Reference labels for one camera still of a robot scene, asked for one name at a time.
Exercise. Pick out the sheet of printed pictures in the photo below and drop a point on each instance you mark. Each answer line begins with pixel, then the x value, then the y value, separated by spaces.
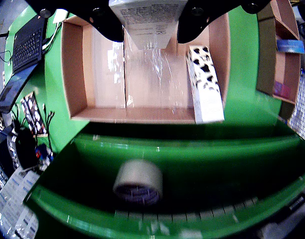
pixel 34 114

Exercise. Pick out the green metal shelf unit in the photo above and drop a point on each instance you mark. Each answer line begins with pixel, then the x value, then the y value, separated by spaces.
pixel 217 161

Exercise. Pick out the blue carton box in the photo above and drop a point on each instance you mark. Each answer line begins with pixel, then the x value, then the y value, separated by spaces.
pixel 290 46

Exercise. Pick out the grid printed paper sheet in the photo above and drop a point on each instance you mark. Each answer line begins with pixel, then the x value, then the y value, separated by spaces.
pixel 192 214

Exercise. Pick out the cow print hand cream box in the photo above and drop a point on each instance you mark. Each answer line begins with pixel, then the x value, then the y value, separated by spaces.
pixel 207 94

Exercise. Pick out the clear packing tape roll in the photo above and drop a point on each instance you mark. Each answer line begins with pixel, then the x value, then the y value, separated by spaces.
pixel 140 176

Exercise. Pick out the empty cardboard box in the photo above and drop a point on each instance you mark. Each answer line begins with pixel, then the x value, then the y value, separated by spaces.
pixel 287 17

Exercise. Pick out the white power adapter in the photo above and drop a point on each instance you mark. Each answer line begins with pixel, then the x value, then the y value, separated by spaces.
pixel 60 15

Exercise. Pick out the white printed paper sheets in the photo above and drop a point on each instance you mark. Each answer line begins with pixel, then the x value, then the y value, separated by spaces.
pixel 15 199

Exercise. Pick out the plain white carton box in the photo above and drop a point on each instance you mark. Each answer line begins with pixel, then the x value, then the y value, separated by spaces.
pixel 150 22

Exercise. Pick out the pink carton box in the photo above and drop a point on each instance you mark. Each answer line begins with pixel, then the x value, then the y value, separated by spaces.
pixel 282 89

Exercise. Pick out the large shallow cardboard tray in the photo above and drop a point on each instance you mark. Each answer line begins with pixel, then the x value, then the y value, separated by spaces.
pixel 105 74

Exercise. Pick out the black round device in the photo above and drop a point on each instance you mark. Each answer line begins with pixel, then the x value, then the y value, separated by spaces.
pixel 26 149

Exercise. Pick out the black laptop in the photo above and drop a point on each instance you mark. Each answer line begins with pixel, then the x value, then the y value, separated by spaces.
pixel 28 47

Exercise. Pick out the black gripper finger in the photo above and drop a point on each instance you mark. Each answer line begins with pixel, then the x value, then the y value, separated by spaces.
pixel 195 22
pixel 105 25

